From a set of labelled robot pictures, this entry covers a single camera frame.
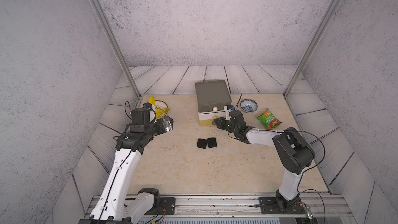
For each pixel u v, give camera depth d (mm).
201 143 945
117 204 385
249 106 1114
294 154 495
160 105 1147
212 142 936
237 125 743
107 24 838
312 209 737
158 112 1048
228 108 879
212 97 910
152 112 577
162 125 647
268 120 991
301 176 536
